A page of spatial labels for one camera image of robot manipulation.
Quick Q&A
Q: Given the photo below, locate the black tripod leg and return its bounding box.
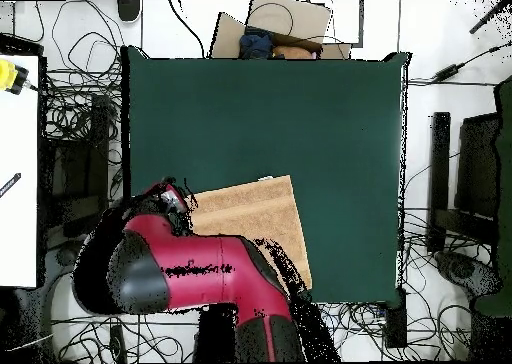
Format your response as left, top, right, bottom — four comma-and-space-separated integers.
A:
468, 0, 512, 35

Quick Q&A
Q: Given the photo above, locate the white table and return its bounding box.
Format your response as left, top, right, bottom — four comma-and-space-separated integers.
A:
0, 54, 40, 288

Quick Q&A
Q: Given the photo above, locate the white board with black frame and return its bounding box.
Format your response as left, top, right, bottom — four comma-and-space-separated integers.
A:
307, 0, 365, 48

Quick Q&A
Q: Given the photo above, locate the yellow black power tool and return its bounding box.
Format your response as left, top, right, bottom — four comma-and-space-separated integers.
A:
0, 58, 31, 96

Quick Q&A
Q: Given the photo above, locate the dark green table cloth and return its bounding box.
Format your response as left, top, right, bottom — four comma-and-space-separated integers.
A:
120, 45, 412, 308

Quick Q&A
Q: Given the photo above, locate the tan terry towel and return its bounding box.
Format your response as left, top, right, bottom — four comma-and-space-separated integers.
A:
185, 174, 313, 291

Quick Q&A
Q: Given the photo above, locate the black power strip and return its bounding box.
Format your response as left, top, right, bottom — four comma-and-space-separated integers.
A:
108, 324, 128, 364

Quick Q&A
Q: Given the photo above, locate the dark grey oval object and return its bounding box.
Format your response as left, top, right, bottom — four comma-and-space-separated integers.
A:
117, 0, 142, 23

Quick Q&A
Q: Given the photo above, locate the black flat box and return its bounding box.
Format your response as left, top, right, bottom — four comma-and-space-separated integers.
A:
0, 32, 44, 57

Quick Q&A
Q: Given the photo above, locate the black and blue cable tangle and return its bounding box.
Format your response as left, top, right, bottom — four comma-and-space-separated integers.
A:
315, 301, 473, 362

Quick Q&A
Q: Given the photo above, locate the black equipment rack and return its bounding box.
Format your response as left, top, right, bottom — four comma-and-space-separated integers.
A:
39, 94, 111, 241

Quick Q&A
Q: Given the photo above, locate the brown cardboard box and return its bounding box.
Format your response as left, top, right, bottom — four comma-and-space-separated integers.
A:
209, 0, 353, 60

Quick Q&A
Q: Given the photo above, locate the black marker pen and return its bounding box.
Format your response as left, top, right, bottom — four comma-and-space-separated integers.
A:
0, 172, 22, 199

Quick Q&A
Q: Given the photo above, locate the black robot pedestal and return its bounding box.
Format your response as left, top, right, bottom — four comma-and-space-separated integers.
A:
193, 302, 240, 363

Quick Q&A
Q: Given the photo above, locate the black upright post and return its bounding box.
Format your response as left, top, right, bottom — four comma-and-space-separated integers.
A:
427, 111, 452, 253

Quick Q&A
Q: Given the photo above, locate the orange garment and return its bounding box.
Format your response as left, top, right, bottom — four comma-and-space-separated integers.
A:
271, 44, 316, 60

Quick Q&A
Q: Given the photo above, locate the grey swivel chair base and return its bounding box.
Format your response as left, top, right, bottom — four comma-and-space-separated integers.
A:
39, 237, 87, 301

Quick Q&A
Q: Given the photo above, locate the dark blue garment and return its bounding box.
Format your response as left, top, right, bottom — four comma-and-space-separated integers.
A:
238, 26, 276, 60

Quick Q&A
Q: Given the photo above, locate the dark green fabric item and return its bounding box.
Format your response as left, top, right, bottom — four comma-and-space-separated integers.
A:
475, 75, 512, 317

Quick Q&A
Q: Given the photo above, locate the black panel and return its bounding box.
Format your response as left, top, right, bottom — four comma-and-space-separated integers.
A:
454, 111, 502, 221

